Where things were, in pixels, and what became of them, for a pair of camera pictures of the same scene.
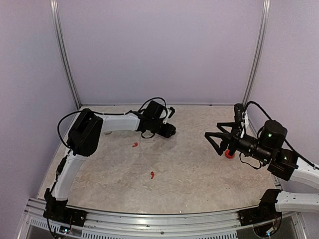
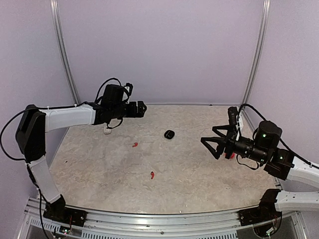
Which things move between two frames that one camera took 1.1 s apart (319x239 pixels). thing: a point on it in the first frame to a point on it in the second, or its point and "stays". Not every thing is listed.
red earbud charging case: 229,156 stays
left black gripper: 167,132 to 133,113
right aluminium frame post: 258,53 stays
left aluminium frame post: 59,34 stays
